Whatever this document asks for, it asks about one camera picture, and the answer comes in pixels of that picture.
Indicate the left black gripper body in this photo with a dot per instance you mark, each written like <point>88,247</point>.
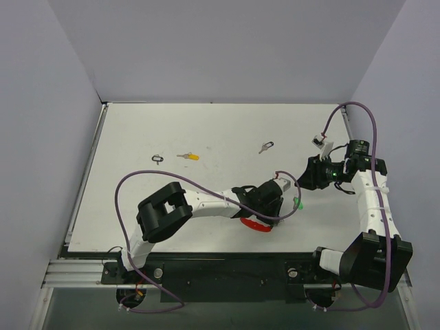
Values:
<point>272,198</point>

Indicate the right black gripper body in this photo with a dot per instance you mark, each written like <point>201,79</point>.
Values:
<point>316,172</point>

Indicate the red-handled metal keyring holder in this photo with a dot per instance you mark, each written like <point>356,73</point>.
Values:
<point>258,225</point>

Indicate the key with green tag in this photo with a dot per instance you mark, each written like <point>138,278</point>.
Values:
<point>298,205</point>

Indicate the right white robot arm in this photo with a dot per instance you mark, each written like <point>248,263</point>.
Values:
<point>378,256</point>

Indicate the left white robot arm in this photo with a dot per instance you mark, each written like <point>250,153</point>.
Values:
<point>163,213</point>

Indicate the key with small black tag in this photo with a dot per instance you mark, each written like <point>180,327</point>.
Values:
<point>266,146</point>

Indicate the key with yellow tag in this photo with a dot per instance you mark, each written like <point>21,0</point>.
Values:
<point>189,156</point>

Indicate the key with large black tag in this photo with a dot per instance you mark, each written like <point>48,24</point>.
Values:
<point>157,159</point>

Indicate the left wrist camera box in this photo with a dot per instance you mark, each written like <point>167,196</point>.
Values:
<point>283,184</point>

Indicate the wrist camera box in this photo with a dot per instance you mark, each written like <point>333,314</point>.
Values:
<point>283,184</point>
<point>323,144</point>

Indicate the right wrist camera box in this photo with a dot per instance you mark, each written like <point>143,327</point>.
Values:
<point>323,144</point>

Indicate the aluminium frame rail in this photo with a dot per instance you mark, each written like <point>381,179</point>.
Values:
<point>79,274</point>

